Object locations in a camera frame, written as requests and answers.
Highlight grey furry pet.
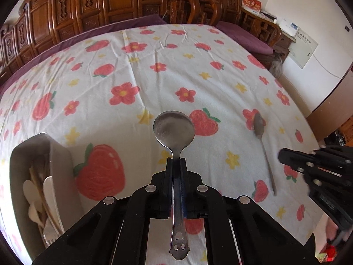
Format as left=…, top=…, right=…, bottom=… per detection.
left=269, top=56, right=283, bottom=79

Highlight wooden side chair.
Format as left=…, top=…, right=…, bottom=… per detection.
left=161, top=0, right=221, bottom=26

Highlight carved wooden bench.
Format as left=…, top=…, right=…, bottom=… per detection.
left=1, top=0, right=284, bottom=82

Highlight red printed card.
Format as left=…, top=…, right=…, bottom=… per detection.
left=242, top=0, right=261, bottom=14

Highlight white wall panel box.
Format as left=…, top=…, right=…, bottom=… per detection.
left=288, top=28, right=318, bottom=69

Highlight small metal spoon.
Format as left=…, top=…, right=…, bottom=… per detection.
left=253, top=112, right=277, bottom=196

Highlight stainless steel rectangular tray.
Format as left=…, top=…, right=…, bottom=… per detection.
left=9, top=133, right=84, bottom=258

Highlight person's right hand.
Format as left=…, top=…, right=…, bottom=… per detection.
left=325, top=218, right=342, bottom=246

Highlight wooden chopstick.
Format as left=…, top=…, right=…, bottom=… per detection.
left=29, top=165, right=63, bottom=235

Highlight smiley handle metal spoon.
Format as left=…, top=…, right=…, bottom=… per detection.
left=153, top=111, right=194, bottom=260

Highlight floral strawberry tablecloth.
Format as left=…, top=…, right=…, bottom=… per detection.
left=1, top=25, right=323, bottom=264

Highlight white plastic spoon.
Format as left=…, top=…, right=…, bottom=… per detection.
left=23, top=180, right=44, bottom=229

